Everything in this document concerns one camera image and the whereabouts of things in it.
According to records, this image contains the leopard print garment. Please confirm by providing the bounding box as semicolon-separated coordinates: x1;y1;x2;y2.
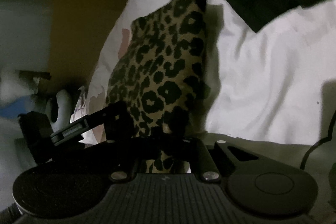
105;0;211;174

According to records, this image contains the white printed bed quilt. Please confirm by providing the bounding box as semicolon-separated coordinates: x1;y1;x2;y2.
71;0;335;145

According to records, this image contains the brown cardboard sheet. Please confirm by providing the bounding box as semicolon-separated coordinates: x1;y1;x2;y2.
47;0;127;91

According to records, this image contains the black cable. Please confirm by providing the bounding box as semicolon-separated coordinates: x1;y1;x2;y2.
299;110;336;171

